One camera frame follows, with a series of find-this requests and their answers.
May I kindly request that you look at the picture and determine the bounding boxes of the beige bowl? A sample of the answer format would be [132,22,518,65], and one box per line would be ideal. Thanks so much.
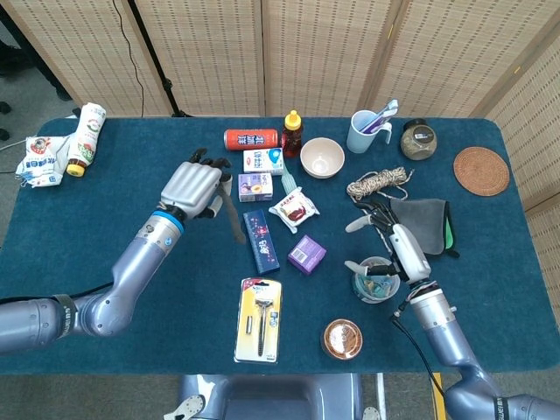
[299,136,347,179]

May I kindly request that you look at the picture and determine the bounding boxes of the long dark blue box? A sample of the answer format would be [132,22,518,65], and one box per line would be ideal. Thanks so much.
[242,208,281,276]

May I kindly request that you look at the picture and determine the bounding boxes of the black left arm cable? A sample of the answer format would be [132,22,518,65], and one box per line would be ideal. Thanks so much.
[0,282,116,307]

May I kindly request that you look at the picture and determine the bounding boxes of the light blue mug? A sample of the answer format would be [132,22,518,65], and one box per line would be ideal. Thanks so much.
[346,109,394,155]

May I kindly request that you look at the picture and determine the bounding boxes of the white crumpled food bag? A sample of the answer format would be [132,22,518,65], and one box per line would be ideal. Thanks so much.
[15,134,71,189]

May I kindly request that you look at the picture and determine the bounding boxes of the grey cloth green lining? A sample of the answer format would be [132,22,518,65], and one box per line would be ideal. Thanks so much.
[388,197,460,258]

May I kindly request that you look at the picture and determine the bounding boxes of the blue felt table cover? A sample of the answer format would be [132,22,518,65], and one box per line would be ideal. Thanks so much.
[0,116,560,376]

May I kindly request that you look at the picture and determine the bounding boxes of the white bottle yellow cap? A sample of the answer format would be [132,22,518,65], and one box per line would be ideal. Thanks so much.
[65,101,108,178]

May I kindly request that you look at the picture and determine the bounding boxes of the clear tub binder clips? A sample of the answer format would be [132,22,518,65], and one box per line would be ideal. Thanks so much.
[352,256,402,305]

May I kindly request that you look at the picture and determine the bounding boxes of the honey bottle yellow cap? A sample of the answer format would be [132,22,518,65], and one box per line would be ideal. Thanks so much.
[281,109,304,158]

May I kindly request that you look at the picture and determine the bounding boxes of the yellow razor blister pack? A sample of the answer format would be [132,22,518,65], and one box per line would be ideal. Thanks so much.
[233,276,284,364]

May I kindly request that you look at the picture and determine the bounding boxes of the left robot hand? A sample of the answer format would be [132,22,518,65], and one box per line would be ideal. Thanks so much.
[157,147,233,220]

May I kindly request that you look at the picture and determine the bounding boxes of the purple white drink carton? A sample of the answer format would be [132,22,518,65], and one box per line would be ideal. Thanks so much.
[237,171,275,203]

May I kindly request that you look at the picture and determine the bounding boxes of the braided rope bundle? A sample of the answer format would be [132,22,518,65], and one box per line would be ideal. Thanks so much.
[346,166,416,255]

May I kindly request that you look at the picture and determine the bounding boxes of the yellow floor tape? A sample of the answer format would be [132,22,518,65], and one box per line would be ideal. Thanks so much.
[430,372,448,420]

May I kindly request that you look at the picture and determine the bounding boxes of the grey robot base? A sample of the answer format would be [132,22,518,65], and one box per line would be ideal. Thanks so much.
[177,373,364,420]

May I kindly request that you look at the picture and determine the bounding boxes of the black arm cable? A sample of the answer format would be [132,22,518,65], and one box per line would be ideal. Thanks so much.
[390,304,445,390]
[0,282,116,307]

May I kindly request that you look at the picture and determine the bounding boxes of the grey twisted stick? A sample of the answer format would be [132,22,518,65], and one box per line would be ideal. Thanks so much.
[217,179,248,244]

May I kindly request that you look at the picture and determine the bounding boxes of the white blue milk carton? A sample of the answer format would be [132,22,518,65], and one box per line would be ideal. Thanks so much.
[242,147,285,176]

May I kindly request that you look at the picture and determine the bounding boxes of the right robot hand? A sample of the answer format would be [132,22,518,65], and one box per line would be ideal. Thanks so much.
[344,199,433,284]

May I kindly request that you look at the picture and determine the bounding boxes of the white purple toothpaste tube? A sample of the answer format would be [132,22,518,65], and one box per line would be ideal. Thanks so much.
[361,99,400,135]

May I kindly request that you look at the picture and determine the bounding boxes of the thin black hanging cable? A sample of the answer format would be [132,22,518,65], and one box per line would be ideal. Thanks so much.
[112,0,145,118]

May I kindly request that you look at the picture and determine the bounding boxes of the orange drink can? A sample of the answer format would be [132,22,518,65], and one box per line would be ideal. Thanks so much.
[223,128,281,152]

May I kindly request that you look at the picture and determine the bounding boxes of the round woven coaster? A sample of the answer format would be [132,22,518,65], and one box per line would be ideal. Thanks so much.
[452,146,511,198]

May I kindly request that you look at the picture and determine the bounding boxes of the black tripod stand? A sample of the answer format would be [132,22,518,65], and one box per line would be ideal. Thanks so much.
[126,0,193,118]

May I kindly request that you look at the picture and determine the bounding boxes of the white table leg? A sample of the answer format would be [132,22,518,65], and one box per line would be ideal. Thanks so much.
[374,373,387,420]

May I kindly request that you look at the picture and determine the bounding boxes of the white snack packet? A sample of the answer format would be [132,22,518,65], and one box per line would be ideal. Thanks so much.
[268,186,320,235]

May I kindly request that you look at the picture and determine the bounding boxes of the small purple box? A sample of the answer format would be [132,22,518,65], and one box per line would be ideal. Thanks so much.
[287,234,328,276]

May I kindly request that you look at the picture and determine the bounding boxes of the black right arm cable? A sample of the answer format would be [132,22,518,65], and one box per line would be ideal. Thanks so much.
[390,304,445,390]

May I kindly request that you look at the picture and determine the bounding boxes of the round copper tin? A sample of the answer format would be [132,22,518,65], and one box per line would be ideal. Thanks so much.
[320,318,364,361]

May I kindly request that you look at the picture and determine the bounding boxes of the glass jar black lid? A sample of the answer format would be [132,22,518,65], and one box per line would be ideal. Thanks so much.
[400,118,438,162]

